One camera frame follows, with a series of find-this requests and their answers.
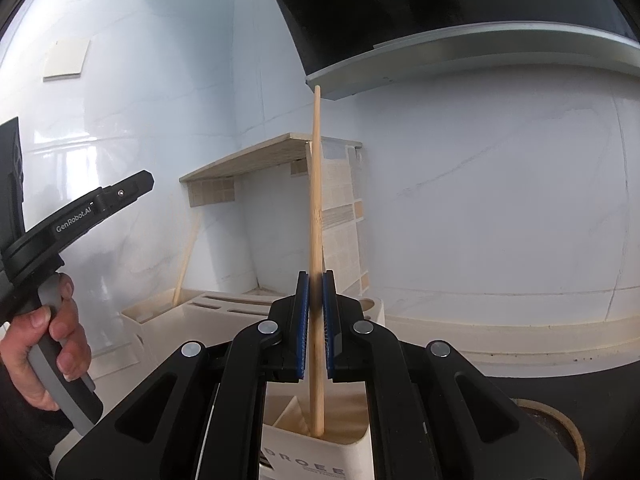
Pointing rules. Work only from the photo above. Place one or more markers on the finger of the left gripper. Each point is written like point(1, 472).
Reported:
point(123, 193)

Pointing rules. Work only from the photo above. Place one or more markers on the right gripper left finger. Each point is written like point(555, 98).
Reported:
point(288, 361)

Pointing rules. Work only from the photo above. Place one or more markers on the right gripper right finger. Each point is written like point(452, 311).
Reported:
point(340, 313)

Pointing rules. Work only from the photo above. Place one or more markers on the light bamboo chopstick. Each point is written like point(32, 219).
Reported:
point(317, 404)
point(195, 228)

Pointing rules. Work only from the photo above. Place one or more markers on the person's left hand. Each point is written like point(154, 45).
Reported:
point(26, 329)

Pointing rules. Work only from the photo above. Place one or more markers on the white utensil holder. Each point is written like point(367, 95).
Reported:
point(156, 329)

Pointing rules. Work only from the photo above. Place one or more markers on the left stove burner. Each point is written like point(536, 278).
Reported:
point(560, 426)

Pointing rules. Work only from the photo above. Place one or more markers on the black glass gas stove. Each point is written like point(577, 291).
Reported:
point(604, 406)

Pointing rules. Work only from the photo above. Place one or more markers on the black range hood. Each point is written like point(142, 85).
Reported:
point(350, 46)

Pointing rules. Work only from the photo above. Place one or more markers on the wooden wall shelf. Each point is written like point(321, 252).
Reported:
point(269, 183)

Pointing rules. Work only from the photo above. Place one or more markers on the wall outlet plate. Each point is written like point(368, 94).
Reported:
point(66, 59)

